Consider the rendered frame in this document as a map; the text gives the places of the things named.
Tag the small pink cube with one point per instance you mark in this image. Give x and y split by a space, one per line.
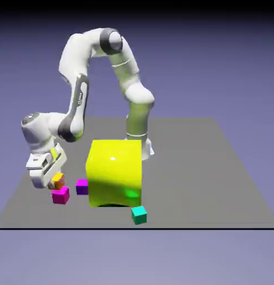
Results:
60 195

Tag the small purple cube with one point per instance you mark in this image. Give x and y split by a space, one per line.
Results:
81 187

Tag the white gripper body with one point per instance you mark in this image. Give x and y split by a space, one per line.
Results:
50 169

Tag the small teal cube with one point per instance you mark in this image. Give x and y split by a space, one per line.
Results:
139 215

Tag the large yellow box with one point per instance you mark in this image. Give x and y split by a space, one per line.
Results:
114 173

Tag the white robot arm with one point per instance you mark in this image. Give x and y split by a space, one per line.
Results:
76 58

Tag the small orange cube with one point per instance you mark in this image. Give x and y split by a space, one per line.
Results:
58 180

